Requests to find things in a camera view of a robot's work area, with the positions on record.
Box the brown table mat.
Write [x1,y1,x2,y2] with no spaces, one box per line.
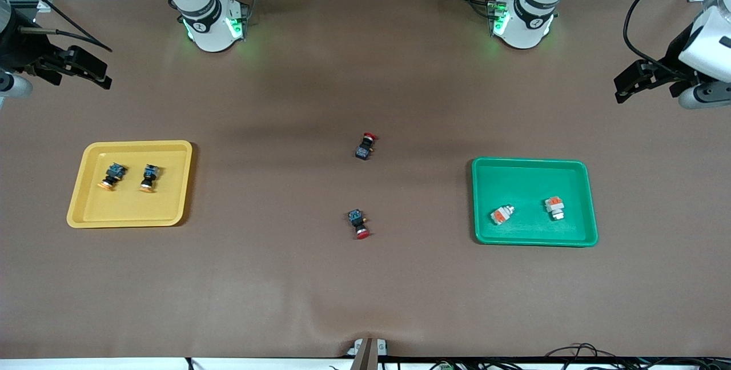
[0,0,731,359]

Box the white and orange push button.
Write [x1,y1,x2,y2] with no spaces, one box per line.
[489,204,516,227]
[543,196,567,221]

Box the red-capped black push button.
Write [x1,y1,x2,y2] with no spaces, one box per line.
[355,132,379,160]
[347,208,371,239]

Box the yellow-capped black push button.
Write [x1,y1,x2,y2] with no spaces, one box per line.
[139,164,164,194]
[97,162,128,191]

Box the black cable bundle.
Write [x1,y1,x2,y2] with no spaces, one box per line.
[543,343,731,370]

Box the yellow plastic tray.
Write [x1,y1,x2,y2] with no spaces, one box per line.
[67,140,194,228]

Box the green plastic tray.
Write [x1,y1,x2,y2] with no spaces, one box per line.
[472,157,599,247]

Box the metal table edge bracket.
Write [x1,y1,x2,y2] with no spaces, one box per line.
[347,337,389,370]

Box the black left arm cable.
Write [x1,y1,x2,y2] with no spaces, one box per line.
[622,0,717,77]

